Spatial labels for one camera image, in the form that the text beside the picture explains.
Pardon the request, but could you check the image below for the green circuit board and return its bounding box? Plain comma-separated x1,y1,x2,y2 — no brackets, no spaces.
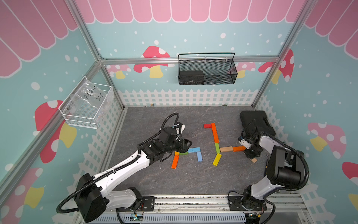
130,214,143,222

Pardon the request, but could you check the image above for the plastic bag in basket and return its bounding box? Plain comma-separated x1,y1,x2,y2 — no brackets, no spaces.
66,80,110,124

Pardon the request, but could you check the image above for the lime green block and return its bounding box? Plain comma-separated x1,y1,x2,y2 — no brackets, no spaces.
215,143,221,154

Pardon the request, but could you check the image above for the light blue long block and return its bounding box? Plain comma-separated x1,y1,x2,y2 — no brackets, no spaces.
188,147,201,153

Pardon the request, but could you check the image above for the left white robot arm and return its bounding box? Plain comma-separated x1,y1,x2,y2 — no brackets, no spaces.
56,113,192,223

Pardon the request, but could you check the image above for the black box in basket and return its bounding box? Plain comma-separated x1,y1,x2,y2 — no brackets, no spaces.
178,71,205,85

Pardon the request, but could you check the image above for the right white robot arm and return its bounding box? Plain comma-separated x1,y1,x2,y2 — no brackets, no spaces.
238,119,310,211

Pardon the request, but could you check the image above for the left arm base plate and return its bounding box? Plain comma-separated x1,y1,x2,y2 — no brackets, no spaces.
119,197,155,211

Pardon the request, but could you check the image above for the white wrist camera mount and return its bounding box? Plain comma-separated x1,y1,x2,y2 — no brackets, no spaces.
173,122,185,132
238,137,251,149

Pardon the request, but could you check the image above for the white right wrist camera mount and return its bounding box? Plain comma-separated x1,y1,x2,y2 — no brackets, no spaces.
238,137,251,149

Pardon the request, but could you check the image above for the clear wire wall basket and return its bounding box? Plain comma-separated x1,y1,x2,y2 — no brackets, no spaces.
58,77,114,129

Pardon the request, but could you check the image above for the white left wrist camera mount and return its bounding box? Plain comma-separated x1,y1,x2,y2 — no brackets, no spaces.
173,122,185,132

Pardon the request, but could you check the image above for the black wire mesh basket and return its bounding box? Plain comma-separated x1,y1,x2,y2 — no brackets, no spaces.
178,52,238,85

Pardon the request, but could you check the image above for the light blue short block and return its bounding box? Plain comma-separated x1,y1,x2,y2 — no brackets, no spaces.
197,152,203,162

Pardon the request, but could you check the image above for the black plastic tool case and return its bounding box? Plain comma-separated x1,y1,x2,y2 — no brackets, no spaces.
240,111,276,137

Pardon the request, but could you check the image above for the yellow long block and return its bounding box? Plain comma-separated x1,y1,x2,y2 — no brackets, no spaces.
213,153,222,166

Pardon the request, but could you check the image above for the red-orange block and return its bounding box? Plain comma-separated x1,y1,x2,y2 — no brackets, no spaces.
211,123,217,134

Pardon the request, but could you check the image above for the orange long block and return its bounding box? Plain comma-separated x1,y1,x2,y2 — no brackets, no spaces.
171,155,180,169

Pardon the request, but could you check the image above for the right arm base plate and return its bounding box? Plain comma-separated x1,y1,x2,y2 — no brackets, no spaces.
227,195,267,211

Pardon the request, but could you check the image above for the tan wooden short block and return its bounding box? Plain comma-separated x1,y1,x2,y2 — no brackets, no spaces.
220,147,234,153

